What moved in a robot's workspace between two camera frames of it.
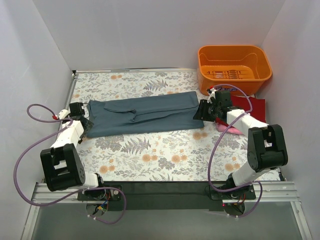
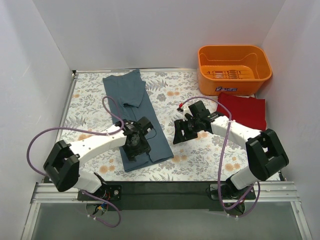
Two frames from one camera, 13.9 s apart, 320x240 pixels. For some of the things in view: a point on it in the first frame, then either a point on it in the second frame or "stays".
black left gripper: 86,123 → 141,153
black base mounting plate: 166,196 stays
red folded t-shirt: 243,103 stays
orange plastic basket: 246,66 stays
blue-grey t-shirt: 131,114 → 127,98
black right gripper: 202,110 → 184,130
